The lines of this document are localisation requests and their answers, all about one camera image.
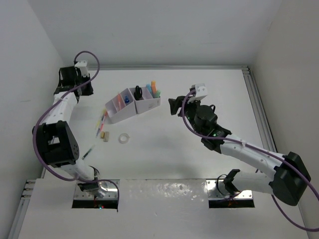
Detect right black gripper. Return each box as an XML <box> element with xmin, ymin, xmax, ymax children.
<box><xmin>169</xmin><ymin>96</ymin><xmax>202</xmax><ymax>136</ymax></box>

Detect green marker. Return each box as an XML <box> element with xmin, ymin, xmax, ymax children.
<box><xmin>154</xmin><ymin>90</ymin><xmax>161</xmax><ymax>98</ymax></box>

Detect orange pink pens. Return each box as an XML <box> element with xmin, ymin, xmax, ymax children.
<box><xmin>96</xmin><ymin>109</ymin><xmax>108</xmax><ymax>137</ymax></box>

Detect clear glue bottle blue cap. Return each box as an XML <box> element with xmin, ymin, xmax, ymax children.
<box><xmin>124</xmin><ymin>95</ymin><xmax>131</xmax><ymax>105</ymax></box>

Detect blue marker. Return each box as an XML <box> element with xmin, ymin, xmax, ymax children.
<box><xmin>146</xmin><ymin>84</ymin><xmax>153</xmax><ymax>95</ymax></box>

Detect white eraser block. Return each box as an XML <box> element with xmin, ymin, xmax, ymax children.
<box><xmin>103</xmin><ymin>131</ymin><xmax>109</xmax><ymax>142</ymax></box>

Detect black handled scissors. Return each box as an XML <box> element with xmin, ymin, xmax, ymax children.
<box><xmin>134</xmin><ymin>86</ymin><xmax>143</xmax><ymax>101</ymax></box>

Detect green black pen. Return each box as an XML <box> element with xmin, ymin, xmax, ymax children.
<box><xmin>81</xmin><ymin>144</ymin><xmax>96</xmax><ymax>160</ymax></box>

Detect orange pen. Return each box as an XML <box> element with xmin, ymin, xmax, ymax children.
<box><xmin>117</xmin><ymin>93</ymin><xmax>123</xmax><ymax>110</ymax></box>

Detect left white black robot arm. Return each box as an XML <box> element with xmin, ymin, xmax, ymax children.
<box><xmin>32</xmin><ymin>61</ymin><xmax>100</xmax><ymax>194</ymax></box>

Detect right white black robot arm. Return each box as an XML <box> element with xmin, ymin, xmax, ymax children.
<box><xmin>168</xmin><ymin>96</ymin><xmax>311</xmax><ymax>206</ymax></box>

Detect white organizer upright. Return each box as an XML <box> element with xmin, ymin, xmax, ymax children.
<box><xmin>133</xmin><ymin>87</ymin><xmax>161</xmax><ymax>114</ymax></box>

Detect white organizer lying tilted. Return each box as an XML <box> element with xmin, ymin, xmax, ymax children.
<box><xmin>105</xmin><ymin>88</ymin><xmax>137</xmax><ymax>124</ymax></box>

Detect clear tape roll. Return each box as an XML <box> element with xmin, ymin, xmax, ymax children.
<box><xmin>119</xmin><ymin>133</ymin><xmax>130</xmax><ymax>144</ymax></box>

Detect white front cover board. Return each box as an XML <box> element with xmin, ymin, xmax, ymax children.
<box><xmin>19</xmin><ymin>179</ymin><xmax>308</xmax><ymax>239</ymax></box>

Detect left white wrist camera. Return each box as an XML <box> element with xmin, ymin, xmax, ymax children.
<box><xmin>74</xmin><ymin>60</ymin><xmax>89</xmax><ymax>77</ymax></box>

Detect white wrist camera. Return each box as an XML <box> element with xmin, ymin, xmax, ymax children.
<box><xmin>190</xmin><ymin>83</ymin><xmax>208</xmax><ymax>101</ymax></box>
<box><xmin>74</xmin><ymin>60</ymin><xmax>89</xmax><ymax>77</ymax></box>

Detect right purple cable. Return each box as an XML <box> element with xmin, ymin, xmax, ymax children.
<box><xmin>181</xmin><ymin>89</ymin><xmax>319</xmax><ymax>232</ymax></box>

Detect aluminium frame rail back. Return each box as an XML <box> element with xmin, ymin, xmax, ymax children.
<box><xmin>100</xmin><ymin>65</ymin><xmax>250</xmax><ymax>71</ymax></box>

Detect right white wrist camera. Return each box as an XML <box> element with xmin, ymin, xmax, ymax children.
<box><xmin>190</xmin><ymin>83</ymin><xmax>208</xmax><ymax>101</ymax></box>

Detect aluminium frame rail right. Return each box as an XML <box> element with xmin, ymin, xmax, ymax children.
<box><xmin>242</xmin><ymin>67</ymin><xmax>277</xmax><ymax>152</ymax></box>

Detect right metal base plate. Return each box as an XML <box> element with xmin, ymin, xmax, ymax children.
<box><xmin>206</xmin><ymin>178</ymin><xmax>253</xmax><ymax>201</ymax></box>

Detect metal base plate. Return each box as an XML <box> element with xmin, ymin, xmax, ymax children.
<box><xmin>74</xmin><ymin>181</ymin><xmax>119</xmax><ymax>200</ymax></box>
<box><xmin>206</xmin><ymin>178</ymin><xmax>253</xmax><ymax>201</ymax></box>

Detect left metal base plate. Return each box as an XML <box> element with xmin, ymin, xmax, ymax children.
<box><xmin>74</xmin><ymin>181</ymin><xmax>119</xmax><ymax>200</ymax></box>

